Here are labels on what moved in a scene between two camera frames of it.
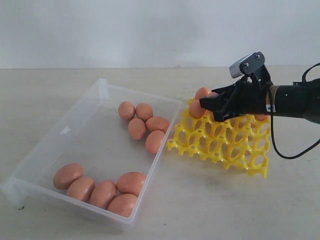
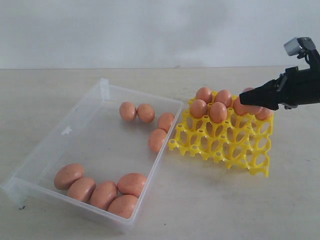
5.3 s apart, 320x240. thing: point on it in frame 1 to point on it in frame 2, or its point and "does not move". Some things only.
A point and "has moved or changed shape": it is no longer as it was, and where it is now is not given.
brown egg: x=130 y=182 does not move
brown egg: x=261 y=117 does not move
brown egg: x=126 y=110 does not move
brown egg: x=195 y=109 does not move
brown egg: x=144 y=111 does not move
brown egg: x=213 y=94 has moved or changed shape
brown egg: x=203 y=92 does not move
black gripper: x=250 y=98 to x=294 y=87
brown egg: x=137 y=128 has moved or changed shape
